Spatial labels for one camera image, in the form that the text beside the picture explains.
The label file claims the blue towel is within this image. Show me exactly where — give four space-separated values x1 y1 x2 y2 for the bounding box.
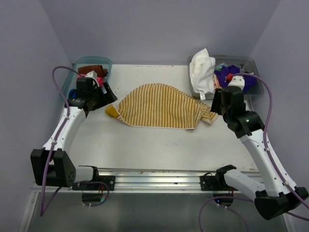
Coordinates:
68 89 76 98

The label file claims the yellow white striped towel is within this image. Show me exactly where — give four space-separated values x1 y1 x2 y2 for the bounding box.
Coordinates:
105 83 218 130

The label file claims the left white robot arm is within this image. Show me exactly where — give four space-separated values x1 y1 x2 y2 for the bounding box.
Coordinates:
30 77 117 190

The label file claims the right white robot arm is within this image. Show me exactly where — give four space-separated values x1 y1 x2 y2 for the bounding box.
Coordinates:
211 86 309 220

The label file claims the pink rolled towel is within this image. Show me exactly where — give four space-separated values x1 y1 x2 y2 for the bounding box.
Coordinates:
77 74 104 87

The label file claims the peach patterned cloth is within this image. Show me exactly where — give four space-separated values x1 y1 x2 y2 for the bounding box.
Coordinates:
212 74 222 90

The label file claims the teal plastic tray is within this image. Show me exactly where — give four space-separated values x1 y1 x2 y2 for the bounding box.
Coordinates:
62 56 112 98

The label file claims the brown rolled towel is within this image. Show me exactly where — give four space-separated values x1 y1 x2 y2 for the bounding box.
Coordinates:
78 65 108 78

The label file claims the purple towel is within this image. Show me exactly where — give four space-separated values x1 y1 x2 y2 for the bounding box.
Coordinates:
214 64 257 93

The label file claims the grey plastic bin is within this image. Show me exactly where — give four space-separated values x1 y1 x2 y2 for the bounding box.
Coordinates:
187 55 264 100

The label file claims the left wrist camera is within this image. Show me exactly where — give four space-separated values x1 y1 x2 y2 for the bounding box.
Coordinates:
85 71 100 87

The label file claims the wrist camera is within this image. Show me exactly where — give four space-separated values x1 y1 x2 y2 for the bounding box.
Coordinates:
226 73 245 90
85 71 100 87

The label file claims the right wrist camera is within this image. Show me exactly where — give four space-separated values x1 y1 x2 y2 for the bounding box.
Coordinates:
226 73 245 90

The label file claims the aluminium mounting rail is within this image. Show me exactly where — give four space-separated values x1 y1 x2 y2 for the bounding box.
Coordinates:
31 169 266 194

